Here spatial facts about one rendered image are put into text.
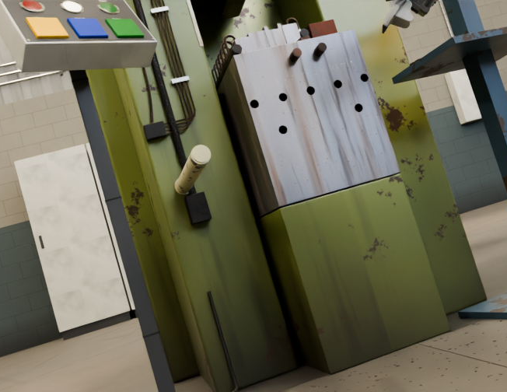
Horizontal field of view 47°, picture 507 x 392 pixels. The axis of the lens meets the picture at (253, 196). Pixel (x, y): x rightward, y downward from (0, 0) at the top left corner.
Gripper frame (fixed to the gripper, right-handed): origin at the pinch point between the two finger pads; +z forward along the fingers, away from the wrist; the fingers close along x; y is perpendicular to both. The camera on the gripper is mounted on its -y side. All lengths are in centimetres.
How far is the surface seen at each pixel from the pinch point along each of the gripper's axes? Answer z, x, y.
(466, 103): -63, 716, 128
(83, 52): 45, -24, -54
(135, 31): 35, -13, -50
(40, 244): 347, 434, -193
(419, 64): 0.1, 18.5, 14.1
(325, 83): 19.3, 14.2, -4.6
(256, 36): 19.7, 16.9, -29.4
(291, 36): 13.7, 21.2, -21.6
